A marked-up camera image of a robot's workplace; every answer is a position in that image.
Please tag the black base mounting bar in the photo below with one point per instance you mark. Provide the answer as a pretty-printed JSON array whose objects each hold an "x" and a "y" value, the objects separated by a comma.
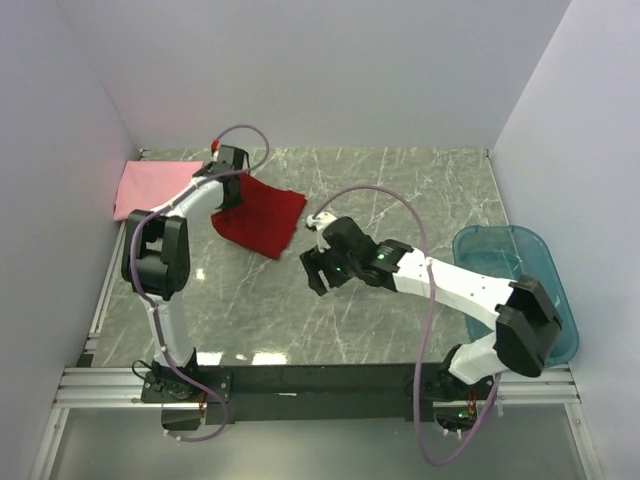
[{"x": 291, "y": 392}]

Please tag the teal transparent plastic bin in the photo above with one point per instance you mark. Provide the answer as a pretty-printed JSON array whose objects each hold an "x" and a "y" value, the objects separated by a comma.
[{"x": 513, "y": 251}]

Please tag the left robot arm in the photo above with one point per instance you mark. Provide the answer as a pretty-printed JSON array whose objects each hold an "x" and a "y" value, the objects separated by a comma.
[{"x": 156, "y": 262}]

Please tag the folded pink t shirt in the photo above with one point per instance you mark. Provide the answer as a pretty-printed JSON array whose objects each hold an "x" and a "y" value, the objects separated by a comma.
[{"x": 147, "y": 184}]

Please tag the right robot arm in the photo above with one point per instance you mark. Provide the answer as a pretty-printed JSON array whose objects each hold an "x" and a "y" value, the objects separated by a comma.
[{"x": 523, "y": 323}]

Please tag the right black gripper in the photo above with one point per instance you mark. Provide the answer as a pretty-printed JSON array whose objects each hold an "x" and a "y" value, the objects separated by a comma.
[{"x": 320, "y": 267}]

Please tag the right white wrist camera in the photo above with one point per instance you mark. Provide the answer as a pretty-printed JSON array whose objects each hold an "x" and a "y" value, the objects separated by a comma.
[{"x": 318, "y": 224}]

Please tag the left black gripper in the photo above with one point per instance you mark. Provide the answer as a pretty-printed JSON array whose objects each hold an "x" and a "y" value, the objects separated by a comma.
[{"x": 232, "y": 192}]

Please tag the red t shirt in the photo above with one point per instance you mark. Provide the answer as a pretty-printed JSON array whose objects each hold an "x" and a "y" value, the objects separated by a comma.
[{"x": 266, "y": 220}]

